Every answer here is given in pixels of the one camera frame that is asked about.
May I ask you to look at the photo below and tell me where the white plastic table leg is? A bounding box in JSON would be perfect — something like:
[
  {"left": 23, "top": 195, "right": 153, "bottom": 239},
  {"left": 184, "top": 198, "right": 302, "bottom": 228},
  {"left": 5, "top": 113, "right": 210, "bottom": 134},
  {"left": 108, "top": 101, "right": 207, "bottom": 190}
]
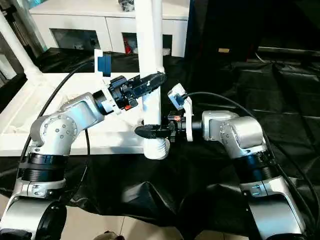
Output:
[
  {"left": 0, "top": 10, "right": 43, "bottom": 76},
  {"left": 151, "top": 0, "right": 166, "bottom": 75},
  {"left": 134, "top": 0, "right": 171, "bottom": 161}
]

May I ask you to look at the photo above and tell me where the white plastic table top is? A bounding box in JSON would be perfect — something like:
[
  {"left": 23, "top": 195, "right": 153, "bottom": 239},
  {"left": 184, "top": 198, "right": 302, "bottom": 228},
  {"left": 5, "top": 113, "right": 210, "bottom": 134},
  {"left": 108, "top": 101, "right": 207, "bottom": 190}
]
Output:
[{"left": 0, "top": 70, "right": 161, "bottom": 158}]

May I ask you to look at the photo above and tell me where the red white figure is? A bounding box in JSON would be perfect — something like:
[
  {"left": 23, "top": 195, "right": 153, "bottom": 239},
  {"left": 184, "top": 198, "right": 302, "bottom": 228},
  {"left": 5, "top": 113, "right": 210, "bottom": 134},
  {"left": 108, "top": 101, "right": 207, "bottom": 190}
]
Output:
[{"left": 124, "top": 36, "right": 133, "bottom": 54}]

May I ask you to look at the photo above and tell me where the clear bag of black parts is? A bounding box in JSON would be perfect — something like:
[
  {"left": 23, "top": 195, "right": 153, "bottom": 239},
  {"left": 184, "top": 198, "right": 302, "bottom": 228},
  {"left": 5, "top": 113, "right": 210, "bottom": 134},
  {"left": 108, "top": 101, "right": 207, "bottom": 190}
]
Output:
[{"left": 118, "top": 0, "right": 138, "bottom": 13}]

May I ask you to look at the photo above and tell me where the black work mat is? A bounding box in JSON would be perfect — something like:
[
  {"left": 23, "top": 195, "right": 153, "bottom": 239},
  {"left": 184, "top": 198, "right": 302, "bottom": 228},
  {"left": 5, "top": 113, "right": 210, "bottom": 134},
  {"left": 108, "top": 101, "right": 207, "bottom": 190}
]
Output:
[{"left": 0, "top": 46, "right": 320, "bottom": 236}]

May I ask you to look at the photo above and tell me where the white glass-door cabinet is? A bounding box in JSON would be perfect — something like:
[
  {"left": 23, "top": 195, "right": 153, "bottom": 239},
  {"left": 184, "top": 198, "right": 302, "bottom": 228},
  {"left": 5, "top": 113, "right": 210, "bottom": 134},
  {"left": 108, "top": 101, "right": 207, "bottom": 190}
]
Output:
[{"left": 28, "top": 0, "right": 190, "bottom": 58}]

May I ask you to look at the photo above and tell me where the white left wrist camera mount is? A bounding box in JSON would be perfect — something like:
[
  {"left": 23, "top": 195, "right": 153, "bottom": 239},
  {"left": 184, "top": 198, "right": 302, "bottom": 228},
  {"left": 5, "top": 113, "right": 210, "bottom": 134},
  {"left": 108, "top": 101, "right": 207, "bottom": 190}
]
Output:
[{"left": 93, "top": 48, "right": 124, "bottom": 116}]

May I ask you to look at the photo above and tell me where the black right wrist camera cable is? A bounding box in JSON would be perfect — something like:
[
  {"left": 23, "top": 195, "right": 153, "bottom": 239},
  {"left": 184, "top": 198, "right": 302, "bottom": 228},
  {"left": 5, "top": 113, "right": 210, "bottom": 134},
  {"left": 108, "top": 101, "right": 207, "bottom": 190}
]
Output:
[{"left": 184, "top": 91, "right": 316, "bottom": 227}]

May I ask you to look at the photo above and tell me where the grey metal rail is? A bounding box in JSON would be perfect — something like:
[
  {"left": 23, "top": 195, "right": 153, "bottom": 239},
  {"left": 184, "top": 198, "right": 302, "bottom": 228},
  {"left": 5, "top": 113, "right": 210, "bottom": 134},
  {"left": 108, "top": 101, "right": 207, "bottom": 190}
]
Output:
[{"left": 256, "top": 45, "right": 320, "bottom": 55}]

